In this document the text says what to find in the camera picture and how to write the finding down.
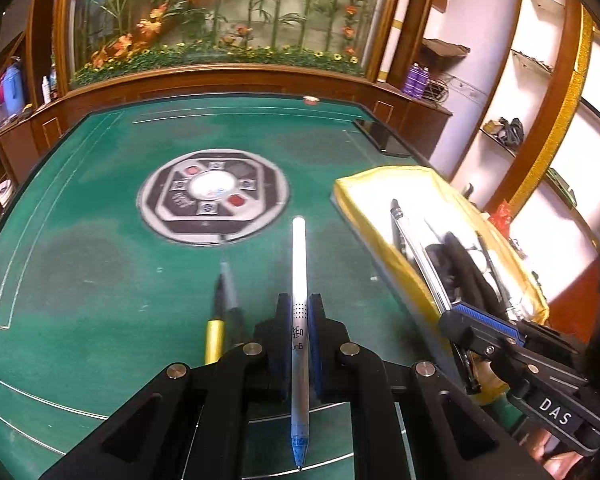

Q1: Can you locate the red plastic bag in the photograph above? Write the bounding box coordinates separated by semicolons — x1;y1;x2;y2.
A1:
489;199;515;233

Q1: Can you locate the artificial flower display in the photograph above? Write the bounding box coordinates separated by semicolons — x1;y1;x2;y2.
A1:
70;0;381;86

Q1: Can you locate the pair of black shoes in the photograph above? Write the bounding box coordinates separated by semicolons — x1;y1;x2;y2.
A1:
484;116;527;150

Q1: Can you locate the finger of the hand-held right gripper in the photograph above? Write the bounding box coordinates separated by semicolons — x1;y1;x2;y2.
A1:
439;303;589;387
451;342;533;395

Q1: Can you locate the person's right hand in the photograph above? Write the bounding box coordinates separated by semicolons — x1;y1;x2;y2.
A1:
522;425;597;480

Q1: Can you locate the blue water jug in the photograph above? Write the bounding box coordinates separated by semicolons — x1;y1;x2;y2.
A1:
0;64;25;117

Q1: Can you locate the white correction tape dispenser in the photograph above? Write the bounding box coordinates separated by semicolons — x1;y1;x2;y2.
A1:
467;252;493;281

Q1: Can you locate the white pen with blue tip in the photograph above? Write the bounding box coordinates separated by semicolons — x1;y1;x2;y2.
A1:
290;216;311;473

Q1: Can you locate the wire basket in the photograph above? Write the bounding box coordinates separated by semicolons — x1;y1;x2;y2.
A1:
425;77;454;107

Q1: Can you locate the wooden wall shelf unit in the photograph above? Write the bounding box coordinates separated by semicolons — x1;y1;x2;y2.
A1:
420;0;600;311

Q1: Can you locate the yellow pen with black cap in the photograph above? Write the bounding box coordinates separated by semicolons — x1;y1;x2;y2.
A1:
202;260;247;367

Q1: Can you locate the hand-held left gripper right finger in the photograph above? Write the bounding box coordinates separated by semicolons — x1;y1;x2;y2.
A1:
306;294;553;480

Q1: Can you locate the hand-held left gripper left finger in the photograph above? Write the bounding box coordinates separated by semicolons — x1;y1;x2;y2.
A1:
37;292;293;480

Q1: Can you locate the black flat panel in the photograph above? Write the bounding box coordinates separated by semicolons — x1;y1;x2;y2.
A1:
352;117;423;157

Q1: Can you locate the round table control panel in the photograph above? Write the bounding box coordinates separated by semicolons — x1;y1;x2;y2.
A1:
136;149;291;247

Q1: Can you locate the white rolled scroll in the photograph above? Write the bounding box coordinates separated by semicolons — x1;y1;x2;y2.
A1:
377;0;413;83

